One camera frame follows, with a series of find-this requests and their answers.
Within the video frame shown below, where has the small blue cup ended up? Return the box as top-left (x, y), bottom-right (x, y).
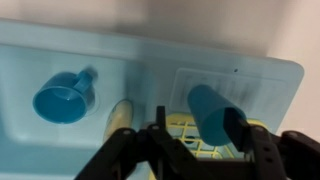
top-left (187, 85), bottom-right (246, 146)

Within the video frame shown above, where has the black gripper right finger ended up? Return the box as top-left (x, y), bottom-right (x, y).
top-left (223, 108), bottom-right (320, 180)

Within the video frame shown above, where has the blue toy sink basin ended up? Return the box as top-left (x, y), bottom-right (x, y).
top-left (0, 21), bottom-right (304, 180)

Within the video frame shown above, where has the blue mug in sink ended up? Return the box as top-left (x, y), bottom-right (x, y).
top-left (33, 71), bottom-right (95, 124)

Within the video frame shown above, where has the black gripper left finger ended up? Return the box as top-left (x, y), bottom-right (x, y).
top-left (75, 106), bottom-right (200, 180)

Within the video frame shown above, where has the beige sponge in sink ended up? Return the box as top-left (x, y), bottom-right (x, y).
top-left (103, 100), bottom-right (133, 142)

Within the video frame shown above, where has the yellow dish drying rack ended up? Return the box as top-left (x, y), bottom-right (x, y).
top-left (146, 112), bottom-right (268, 180)

